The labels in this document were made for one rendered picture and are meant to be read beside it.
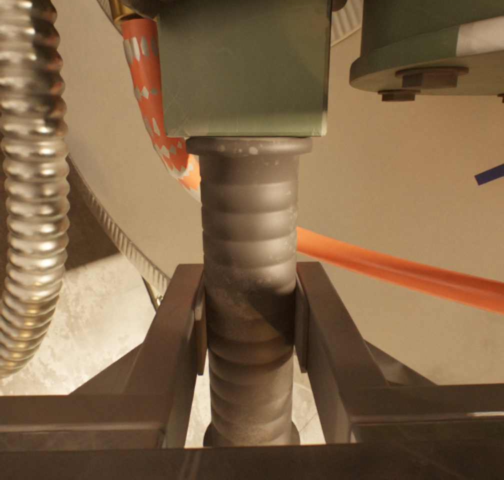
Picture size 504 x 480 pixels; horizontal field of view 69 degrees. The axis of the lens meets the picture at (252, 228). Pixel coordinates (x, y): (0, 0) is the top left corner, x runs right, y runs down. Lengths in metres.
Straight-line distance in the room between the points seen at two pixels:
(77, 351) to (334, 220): 0.70
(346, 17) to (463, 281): 0.19
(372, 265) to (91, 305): 0.78
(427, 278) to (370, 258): 0.03
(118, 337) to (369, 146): 0.76
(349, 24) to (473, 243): 0.17
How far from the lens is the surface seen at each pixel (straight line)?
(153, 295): 0.95
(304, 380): 0.41
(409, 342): 0.32
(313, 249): 0.19
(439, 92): 0.18
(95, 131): 0.60
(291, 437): 0.18
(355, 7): 0.29
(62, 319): 0.89
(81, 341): 0.90
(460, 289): 0.18
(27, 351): 0.19
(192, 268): 0.15
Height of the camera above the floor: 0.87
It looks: 47 degrees down
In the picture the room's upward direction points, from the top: 70 degrees clockwise
